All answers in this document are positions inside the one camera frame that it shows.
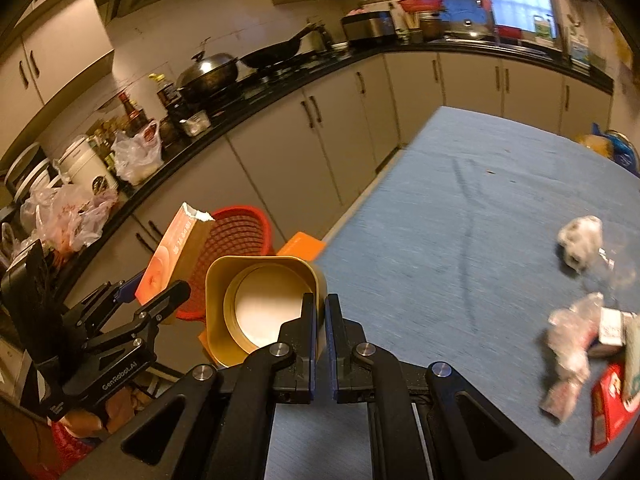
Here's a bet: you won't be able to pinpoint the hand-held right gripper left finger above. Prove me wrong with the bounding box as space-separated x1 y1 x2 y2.
60 292 319 480

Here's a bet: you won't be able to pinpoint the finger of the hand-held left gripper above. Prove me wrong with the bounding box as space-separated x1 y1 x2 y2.
81 281 192 350
62 275 144 330

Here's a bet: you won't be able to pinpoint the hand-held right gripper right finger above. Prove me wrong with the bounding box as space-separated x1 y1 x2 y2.
325 293 576 480

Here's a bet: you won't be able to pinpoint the orange cardboard carton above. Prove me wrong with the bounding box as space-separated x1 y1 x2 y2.
135 203 216 321

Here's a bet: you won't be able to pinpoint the gold square tin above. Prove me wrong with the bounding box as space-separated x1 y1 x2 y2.
205 255 329 368

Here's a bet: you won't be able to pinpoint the red plastic mesh basket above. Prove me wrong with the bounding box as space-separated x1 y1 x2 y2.
175 205 276 321

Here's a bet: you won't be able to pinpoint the silver plastic wrapper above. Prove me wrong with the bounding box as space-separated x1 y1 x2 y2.
539 292 607 421

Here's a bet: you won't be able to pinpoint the red snack packet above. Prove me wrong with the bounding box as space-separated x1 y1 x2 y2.
589 361 628 457

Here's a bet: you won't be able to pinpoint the white tissue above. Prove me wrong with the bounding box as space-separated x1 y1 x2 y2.
556 216 603 275

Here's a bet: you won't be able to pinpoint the small white box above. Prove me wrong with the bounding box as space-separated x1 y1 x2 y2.
589 306 628 358

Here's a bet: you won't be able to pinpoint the clear plastic wrapper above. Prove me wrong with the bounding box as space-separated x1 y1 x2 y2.
582 247 632 308

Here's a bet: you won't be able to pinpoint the green white box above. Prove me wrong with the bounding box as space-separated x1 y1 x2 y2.
621 317 640 408

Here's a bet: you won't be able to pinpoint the pile of pink plastic bags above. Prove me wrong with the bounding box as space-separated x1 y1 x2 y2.
19 184 119 256

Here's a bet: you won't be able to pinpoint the white kettle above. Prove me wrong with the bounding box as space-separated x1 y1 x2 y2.
56 135 119 196

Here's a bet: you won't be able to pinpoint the white plastic bag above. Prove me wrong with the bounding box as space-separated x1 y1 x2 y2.
111 120 165 186

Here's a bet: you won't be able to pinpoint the yellow oil bottle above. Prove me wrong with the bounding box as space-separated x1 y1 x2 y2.
90 120 118 171

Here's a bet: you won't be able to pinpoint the small steel container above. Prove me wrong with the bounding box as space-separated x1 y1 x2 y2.
179 110 211 137

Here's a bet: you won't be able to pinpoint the soy sauce bottle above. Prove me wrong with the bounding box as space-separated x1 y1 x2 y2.
117 92 147 128

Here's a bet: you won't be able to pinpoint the beige lower kitchen cabinets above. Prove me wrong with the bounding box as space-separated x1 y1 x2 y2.
65 50 613 321

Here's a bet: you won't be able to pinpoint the grey cloth covered table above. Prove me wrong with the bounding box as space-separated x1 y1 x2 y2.
262 106 640 480

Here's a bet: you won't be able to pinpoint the black kitchen countertop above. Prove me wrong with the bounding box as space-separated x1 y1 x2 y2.
50 40 615 281

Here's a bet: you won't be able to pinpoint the dark bottle with yellow cap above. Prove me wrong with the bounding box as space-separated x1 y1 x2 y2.
149 74 177 113

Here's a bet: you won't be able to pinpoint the wok with steel lid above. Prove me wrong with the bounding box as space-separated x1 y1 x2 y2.
175 50 240 100

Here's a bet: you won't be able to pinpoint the gas stove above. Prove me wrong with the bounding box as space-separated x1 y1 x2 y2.
200 55 321 116

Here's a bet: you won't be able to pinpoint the large beige upper cabinet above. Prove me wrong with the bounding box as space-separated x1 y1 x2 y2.
0 0 115 153

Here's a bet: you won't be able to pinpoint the black wok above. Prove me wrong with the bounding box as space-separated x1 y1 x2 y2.
240 24 326 69

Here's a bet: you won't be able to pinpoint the steel electric cooker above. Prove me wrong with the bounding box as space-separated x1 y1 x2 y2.
341 10 398 45

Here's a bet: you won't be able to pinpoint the yellow bag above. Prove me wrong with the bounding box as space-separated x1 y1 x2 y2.
575 132 613 157

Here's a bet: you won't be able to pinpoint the brown jar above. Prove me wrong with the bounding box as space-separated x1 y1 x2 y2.
419 10 442 42

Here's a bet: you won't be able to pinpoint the blue bag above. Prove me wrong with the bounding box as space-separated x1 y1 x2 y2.
592 122 640 177

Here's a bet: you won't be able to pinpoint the glass pot lid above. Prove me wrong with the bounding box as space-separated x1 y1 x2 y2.
444 18 493 41

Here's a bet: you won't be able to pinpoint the red colander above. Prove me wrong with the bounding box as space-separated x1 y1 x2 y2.
397 0 445 13

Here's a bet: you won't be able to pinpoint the green detergent bottle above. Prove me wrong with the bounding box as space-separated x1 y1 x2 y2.
531 14 557 45

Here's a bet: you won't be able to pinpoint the white blue carton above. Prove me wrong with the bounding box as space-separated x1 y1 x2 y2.
569 25 592 67

